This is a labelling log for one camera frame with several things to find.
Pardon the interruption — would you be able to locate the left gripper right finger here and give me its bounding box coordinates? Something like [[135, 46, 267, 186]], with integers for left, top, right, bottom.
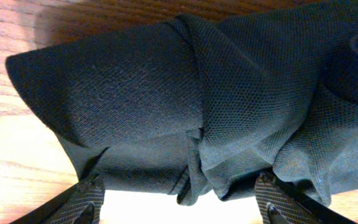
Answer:
[[254, 172, 356, 224]]

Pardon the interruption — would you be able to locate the black t-shirt with white logo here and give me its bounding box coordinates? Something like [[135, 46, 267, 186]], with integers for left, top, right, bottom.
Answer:
[[6, 1, 358, 206]]

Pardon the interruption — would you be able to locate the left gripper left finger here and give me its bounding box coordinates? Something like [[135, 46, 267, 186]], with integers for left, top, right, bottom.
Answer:
[[11, 174, 105, 224]]

